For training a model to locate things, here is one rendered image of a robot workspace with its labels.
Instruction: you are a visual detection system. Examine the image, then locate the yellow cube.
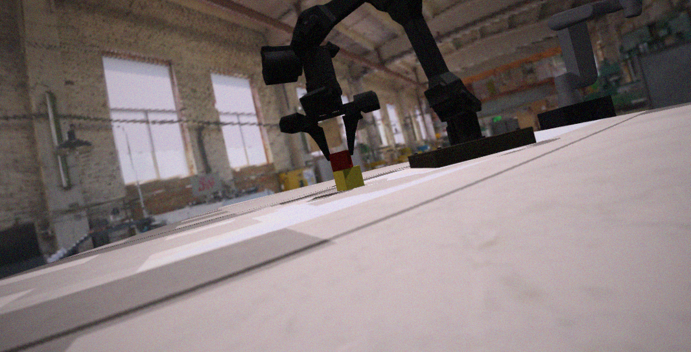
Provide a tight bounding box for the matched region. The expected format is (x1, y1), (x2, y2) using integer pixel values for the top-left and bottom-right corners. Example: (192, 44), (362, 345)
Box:
(333, 165), (364, 191)

